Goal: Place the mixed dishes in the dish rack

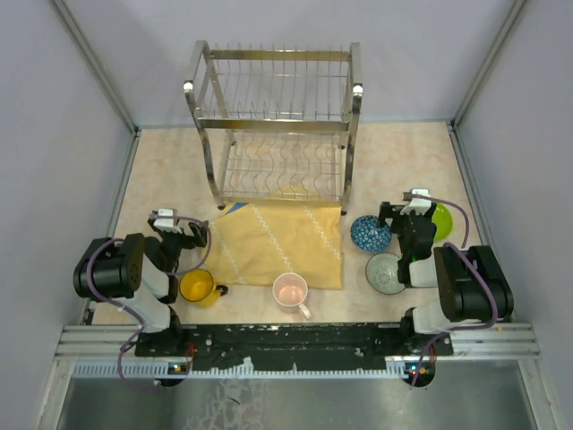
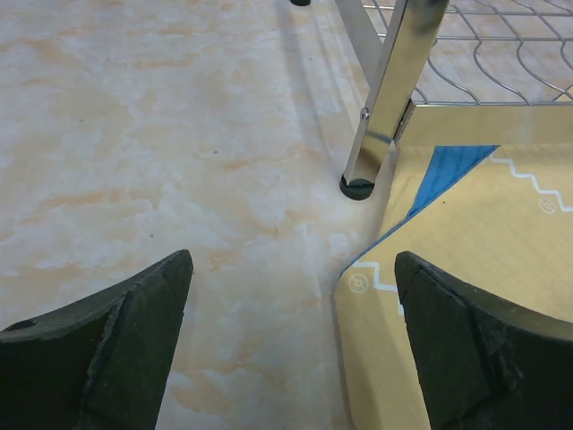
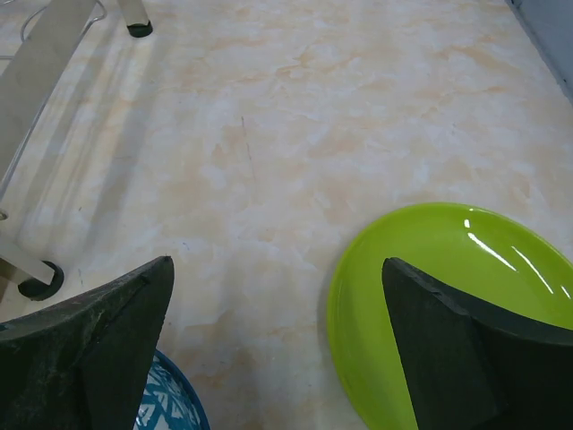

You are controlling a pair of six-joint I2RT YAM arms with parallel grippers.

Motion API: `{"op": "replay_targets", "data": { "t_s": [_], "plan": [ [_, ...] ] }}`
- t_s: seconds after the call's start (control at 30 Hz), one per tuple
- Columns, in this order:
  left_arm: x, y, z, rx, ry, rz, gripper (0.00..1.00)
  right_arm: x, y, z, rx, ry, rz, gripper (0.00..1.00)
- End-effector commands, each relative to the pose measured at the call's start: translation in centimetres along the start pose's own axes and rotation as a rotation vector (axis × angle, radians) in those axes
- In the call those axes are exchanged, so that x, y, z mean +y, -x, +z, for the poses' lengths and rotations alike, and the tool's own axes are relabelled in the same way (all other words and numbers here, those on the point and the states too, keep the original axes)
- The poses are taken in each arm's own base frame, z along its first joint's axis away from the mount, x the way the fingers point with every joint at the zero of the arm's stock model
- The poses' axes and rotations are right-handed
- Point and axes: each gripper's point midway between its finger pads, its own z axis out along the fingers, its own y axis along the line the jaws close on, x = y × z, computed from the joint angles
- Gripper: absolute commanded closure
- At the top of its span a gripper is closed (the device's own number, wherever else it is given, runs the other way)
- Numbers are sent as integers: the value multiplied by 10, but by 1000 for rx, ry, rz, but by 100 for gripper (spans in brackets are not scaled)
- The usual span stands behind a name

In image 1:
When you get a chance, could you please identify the lime green plate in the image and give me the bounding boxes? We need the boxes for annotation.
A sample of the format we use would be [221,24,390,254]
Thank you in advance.
[432,202,453,243]

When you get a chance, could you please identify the yellow cloth with white zigzags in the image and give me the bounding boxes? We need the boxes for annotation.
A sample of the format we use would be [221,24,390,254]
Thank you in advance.
[201,198,343,290]

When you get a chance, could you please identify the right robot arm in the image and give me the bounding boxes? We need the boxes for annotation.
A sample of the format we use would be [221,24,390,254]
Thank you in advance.
[378,194,514,355]

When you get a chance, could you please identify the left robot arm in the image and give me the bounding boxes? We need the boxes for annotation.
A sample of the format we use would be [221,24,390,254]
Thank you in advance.
[73,211,211,356]

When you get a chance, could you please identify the stainless steel dish rack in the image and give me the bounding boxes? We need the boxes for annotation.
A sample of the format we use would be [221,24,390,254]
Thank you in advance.
[183,40,364,213]

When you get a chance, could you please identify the blue patterned bowl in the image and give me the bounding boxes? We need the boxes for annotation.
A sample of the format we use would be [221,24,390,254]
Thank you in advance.
[350,215,392,254]

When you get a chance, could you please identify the yellow glass mug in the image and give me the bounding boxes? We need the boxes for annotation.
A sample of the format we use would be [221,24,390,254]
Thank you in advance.
[179,269,229,308]

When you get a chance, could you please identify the pale green patterned bowl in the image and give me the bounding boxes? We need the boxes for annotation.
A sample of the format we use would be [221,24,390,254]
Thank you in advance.
[365,253,406,295]

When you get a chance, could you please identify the pink and white mug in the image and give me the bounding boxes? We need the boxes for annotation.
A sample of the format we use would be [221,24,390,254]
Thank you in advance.
[271,272,312,320]

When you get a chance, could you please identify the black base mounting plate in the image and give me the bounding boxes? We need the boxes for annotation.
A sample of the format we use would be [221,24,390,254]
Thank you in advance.
[135,322,430,371]

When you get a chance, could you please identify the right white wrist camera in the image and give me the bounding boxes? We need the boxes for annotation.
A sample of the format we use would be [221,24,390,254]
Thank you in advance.
[400,188,432,216]

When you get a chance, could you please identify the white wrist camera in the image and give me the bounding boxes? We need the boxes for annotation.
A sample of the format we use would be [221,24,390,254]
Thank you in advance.
[400,188,432,216]
[149,208,181,234]

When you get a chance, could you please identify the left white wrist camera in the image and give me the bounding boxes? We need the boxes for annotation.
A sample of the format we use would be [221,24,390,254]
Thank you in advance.
[149,208,181,234]

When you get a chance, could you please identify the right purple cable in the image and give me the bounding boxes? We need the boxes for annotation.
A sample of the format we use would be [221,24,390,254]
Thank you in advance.
[409,194,500,389]

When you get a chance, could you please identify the right aluminium frame post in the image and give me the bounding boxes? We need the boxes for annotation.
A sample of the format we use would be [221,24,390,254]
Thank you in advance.
[449,0,529,131]

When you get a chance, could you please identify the aluminium frame post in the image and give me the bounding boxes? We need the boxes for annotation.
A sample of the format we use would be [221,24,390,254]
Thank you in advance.
[49,0,139,134]
[449,0,529,131]

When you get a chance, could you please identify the left aluminium frame post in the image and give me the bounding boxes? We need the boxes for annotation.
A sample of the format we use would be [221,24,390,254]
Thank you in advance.
[49,0,139,134]

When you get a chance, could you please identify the white slotted cable duct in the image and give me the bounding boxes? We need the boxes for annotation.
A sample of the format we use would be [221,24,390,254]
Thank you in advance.
[71,357,431,381]

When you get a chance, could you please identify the aluminium front rail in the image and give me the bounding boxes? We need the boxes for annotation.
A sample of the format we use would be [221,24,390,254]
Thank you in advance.
[56,322,540,360]

